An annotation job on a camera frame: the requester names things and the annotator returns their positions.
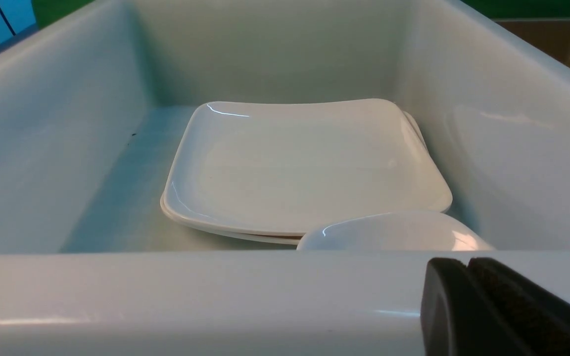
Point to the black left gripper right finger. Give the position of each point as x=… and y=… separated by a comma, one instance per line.
x=537, y=316

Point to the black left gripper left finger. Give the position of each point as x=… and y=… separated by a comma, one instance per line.
x=457, y=318

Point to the large white rice plate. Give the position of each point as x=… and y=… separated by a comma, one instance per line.
x=305, y=168

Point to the white square plate in bin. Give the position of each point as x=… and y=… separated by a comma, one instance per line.
x=215, y=228

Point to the white bowl in bin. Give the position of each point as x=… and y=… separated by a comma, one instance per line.
x=400, y=231

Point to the brown plastic spoon bin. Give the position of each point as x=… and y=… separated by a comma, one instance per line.
x=550, y=35

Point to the large white plastic bin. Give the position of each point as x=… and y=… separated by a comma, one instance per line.
x=94, y=107

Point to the green backdrop cloth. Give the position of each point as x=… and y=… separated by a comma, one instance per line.
x=47, y=12

